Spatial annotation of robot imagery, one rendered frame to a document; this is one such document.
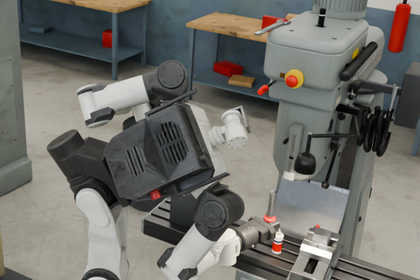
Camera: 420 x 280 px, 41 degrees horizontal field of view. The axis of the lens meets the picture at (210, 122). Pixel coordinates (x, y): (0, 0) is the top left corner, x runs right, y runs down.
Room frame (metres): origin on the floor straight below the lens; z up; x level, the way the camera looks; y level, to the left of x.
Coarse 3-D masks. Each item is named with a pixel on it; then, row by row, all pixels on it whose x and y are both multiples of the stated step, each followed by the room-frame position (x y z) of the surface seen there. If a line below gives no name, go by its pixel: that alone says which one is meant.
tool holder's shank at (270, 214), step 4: (272, 192) 1.81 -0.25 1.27; (276, 192) 1.82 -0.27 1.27; (272, 196) 1.81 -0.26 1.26; (272, 200) 1.81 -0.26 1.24; (272, 204) 1.81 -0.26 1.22; (268, 208) 1.82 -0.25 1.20; (272, 208) 1.81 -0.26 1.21; (268, 212) 1.81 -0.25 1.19; (272, 212) 1.81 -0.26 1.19; (268, 216) 1.81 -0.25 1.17; (272, 216) 1.81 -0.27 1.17
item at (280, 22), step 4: (280, 20) 1.93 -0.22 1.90; (272, 24) 1.86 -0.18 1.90; (276, 24) 1.86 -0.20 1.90; (280, 24) 1.87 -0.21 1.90; (264, 28) 1.79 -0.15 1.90; (268, 28) 1.80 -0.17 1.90; (272, 28) 1.81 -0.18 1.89; (256, 32) 1.73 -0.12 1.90; (260, 32) 1.73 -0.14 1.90; (264, 32) 1.76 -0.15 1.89
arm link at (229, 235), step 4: (224, 232) 1.66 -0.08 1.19; (228, 232) 1.66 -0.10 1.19; (232, 232) 1.66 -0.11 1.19; (224, 236) 1.63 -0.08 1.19; (228, 236) 1.63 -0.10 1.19; (232, 236) 1.64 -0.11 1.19; (220, 240) 1.61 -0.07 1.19; (224, 240) 1.61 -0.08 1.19; (228, 240) 1.62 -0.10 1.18; (232, 240) 1.64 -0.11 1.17; (216, 244) 1.59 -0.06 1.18; (220, 244) 1.59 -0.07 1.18; (224, 244) 1.60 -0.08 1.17; (212, 248) 1.58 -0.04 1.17; (216, 248) 1.58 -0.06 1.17; (220, 248) 1.59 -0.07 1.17; (212, 252) 1.57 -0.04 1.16; (216, 252) 1.57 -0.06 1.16; (220, 252) 1.58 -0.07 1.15; (216, 256) 1.57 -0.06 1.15; (216, 260) 1.57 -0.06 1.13
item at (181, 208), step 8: (224, 184) 2.11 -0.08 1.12; (176, 200) 2.05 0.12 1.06; (184, 200) 2.04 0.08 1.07; (192, 200) 2.03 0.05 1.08; (176, 208) 2.05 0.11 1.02; (184, 208) 2.04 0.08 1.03; (192, 208) 2.03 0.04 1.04; (176, 216) 2.05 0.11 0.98; (184, 216) 2.04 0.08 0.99; (184, 224) 2.04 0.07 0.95; (192, 224) 2.03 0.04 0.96
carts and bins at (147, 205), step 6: (126, 120) 3.83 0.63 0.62; (132, 120) 3.89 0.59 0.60; (126, 126) 3.81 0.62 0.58; (162, 198) 3.58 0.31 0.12; (132, 204) 3.61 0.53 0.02; (138, 204) 3.58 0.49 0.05; (144, 204) 3.56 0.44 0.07; (150, 204) 3.56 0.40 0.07; (156, 204) 3.57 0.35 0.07; (144, 210) 3.56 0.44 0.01; (150, 210) 3.56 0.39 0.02
